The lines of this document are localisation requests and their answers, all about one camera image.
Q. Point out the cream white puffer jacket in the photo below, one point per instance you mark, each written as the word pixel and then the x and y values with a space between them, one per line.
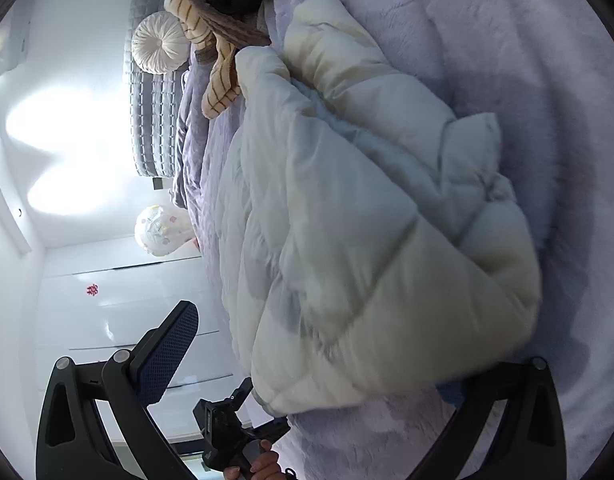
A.
pixel 368 244

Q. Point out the left hand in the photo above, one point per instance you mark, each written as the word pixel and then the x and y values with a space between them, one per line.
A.
pixel 266 466

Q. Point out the white wall air conditioner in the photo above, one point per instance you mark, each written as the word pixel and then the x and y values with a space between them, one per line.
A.
pixel 15 35

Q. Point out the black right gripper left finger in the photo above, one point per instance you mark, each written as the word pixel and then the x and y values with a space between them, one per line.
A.
pixel 72 441

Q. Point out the round white pleated cushion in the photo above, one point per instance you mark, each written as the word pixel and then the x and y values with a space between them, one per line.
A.
pixel 159 45

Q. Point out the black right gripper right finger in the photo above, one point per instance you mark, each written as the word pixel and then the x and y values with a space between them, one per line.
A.
pixel 529 442

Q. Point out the beige striped knit sweater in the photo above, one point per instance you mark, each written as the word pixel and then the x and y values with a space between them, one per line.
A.
pixel 216 38

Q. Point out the lavender fleece bed blanket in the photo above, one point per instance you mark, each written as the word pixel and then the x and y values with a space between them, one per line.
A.
pixel 546 68

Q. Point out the white patterned plush pillow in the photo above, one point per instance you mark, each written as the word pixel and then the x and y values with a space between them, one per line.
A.
pixel 163 229

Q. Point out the white drawer cabinet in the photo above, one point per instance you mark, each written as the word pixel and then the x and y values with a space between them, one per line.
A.
pixel 98 298

